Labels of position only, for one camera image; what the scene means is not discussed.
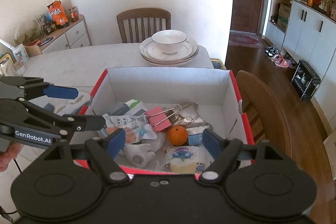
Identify white green tissue pack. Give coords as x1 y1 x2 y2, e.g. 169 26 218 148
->
107 99 147 116

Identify red patterned rug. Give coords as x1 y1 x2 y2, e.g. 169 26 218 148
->
229 31 268 49

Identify chicken breast pouch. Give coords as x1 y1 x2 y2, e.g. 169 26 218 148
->
101 114 157 144

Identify orange snack bag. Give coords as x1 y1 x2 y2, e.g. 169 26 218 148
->
47 1 69 29

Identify pink slippers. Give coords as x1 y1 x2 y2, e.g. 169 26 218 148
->
270 54 294 69

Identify person left hand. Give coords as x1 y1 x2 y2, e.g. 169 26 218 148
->
0 143 23 172

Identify brown wooden chair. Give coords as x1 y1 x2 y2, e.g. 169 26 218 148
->
117 8 171 43

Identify black shoe rack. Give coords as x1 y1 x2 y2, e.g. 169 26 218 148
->
291 60 321 102

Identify red white cardboard box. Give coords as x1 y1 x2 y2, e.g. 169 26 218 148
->
72 66 255 177

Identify grey wall cabinet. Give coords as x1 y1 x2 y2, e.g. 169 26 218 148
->
265 0 335 131

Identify white sideboard cabinet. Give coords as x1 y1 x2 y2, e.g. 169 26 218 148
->
25 14 92 57

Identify orange tangerine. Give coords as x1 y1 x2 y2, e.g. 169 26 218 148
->
167 126 188 145

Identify stacked white plates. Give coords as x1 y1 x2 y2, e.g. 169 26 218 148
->
139 38 199 67

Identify white bowl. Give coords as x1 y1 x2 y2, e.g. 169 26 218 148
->
151 30 187 55

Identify pink binder clip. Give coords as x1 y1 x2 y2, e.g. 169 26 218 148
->
145 104 183 133

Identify silver foil snack bag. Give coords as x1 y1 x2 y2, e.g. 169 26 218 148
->
172 102 213 135

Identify blueberry bread package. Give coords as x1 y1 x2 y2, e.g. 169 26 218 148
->
155 146 214 174

